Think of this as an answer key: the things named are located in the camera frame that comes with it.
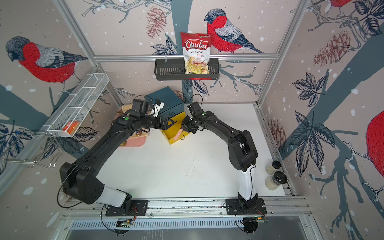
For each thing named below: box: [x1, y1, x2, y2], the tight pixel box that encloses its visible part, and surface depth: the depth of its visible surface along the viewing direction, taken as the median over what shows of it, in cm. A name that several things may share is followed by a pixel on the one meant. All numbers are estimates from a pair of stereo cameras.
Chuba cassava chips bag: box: [180, 32, 212, 75], surface depth 85 cm
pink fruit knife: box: [173, 129, 184, 141], surface depth 88 cm
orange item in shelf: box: [62, 121, 79, 135], surface depth 68 cm
